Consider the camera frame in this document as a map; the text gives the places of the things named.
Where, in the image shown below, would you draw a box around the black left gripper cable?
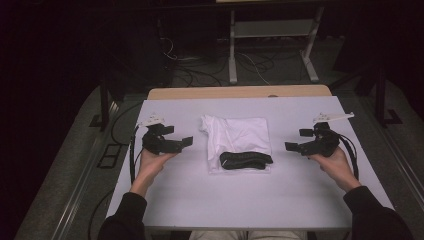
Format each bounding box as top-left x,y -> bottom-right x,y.
129,124 -> 145,185

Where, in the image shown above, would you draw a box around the black metal stand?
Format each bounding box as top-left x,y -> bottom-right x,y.
374,64 -> 403,128
89,74 -> 126,132

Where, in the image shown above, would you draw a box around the white metal stand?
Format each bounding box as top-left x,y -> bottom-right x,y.
228,4 -> 326,85

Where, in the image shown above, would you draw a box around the wooden table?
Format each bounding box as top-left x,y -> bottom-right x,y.
147,84 -> 333,101

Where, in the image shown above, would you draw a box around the white floor cable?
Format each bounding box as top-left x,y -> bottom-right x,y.
238,52 -> 272,86

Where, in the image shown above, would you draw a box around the person's left hand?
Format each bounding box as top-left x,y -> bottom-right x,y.
134,148 -> 178,188

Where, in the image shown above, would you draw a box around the white shorts with black waistband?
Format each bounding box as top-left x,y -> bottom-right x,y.
199,114 -> 274,175

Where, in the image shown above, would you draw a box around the black floor frame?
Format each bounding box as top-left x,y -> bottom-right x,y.
96,143 -> 130,170

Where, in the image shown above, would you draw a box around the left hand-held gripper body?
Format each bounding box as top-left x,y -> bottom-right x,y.
137,113 -> 184,156

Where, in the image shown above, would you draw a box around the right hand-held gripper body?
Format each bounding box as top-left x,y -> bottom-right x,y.
300,112 -> 355,158

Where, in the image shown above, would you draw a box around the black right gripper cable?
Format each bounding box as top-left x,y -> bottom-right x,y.
336,133 -> 361,181

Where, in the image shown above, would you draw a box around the person's right hand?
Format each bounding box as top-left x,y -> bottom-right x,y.
308,146 -> 358,188

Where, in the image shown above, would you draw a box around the black floor cables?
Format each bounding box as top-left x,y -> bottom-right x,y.
159,36 -> 281,88

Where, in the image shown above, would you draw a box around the black floor cable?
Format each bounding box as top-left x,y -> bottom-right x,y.
87,188 -> 116,240
110,101 -> 143,147

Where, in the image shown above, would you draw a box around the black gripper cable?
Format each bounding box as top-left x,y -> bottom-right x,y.
129,124 -> 145,185
336,133 -> 361,181

